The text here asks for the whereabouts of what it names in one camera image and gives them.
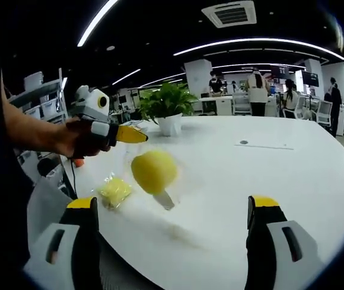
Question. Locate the hanging display screen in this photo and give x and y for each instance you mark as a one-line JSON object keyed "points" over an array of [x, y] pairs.
{"points": [[280, 72], [310, 79]]}

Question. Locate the white storage bin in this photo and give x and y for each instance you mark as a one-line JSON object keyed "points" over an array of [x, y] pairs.
{"points": [[33, 80]]}

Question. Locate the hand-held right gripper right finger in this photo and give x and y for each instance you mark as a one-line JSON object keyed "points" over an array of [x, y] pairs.
{"points": [[262, 241]]}

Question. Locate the green leafy plant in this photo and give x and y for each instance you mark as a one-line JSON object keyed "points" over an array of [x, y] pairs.
{"points": [[167, 101]]}

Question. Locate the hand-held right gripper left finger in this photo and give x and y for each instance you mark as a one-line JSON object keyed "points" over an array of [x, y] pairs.
{"points": [[81, 241]]}

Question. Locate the white plant pot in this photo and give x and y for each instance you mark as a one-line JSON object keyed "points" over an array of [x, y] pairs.
{"points": [[169, 124]]}

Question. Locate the metal storage shelf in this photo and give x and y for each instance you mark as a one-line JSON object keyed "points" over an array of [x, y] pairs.
{"points": [[39, 102]]}

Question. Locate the person's dark clothing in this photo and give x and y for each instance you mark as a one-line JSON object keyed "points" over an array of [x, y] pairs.
{"points": [[0, 181]]}

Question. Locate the white office chair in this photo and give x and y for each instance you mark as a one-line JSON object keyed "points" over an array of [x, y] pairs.
{"points": [[325, 111], [242, 103]]}

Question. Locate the round yellow silicone block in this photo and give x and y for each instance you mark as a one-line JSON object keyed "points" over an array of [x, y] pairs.
{"points": [[154, 170]]}

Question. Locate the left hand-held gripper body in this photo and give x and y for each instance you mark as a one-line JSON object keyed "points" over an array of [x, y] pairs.
{"points": [[92, 104]]}

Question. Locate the small dark table grommet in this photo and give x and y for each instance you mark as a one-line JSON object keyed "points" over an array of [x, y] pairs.
{"points": [[243, 141]]}

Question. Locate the ceiling air conditioner vent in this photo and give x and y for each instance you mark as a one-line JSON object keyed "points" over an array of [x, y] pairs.
{"points": [[230, 12]]}

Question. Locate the person's left hand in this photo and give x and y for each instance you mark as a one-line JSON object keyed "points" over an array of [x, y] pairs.
{"points": [[78, 139]]}

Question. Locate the yellow sponge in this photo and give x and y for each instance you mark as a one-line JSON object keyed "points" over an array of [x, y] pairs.
{"points": [[115, 190]]}

